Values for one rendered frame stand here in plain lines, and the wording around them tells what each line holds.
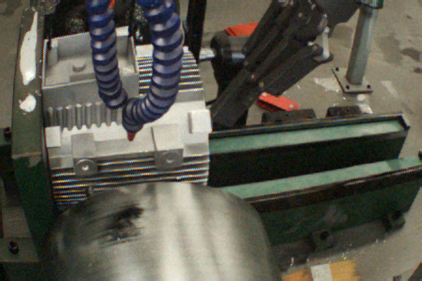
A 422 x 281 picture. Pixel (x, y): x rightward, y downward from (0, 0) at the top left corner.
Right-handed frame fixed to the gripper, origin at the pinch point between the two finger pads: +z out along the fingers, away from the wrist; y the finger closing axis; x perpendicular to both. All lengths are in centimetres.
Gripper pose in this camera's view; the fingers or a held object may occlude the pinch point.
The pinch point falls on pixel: (236, 98)
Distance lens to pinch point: 71.0
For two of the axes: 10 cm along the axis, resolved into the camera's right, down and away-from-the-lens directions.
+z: -5.7, 6.6, 5.0
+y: 2.4, 7.1, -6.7
